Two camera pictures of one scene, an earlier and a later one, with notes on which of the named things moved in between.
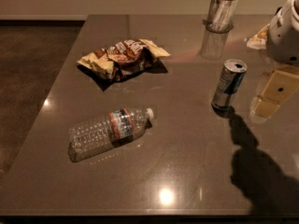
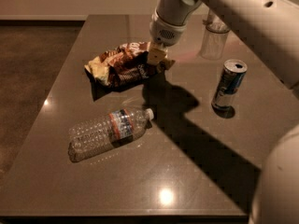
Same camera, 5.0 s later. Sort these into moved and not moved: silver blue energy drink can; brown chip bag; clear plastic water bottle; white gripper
Moved: brown chip bag; white gripper
Not moved: clear plastic water bottle; silver blue energy drink can
